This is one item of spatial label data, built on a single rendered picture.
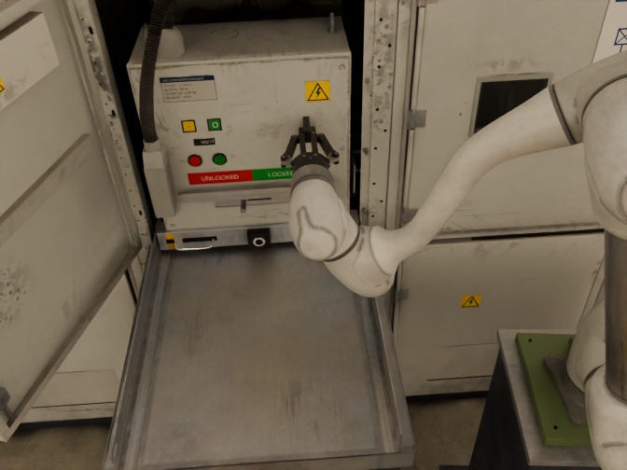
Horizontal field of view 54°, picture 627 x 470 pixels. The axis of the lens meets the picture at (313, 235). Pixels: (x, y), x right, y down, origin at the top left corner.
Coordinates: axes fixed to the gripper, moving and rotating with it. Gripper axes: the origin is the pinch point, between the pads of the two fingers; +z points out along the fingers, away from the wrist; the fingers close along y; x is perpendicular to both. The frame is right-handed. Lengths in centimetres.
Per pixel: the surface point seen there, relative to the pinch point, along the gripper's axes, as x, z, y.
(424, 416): -123, 0, 38
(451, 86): 6.2, 5.0, 34.2
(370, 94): 4.0, 7.4, 15.8
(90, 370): -89, 5, -74
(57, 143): 4, -7, -54
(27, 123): 13, -13, -56
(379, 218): -34.0, 7.0, 19.2
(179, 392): -38, -43, -32
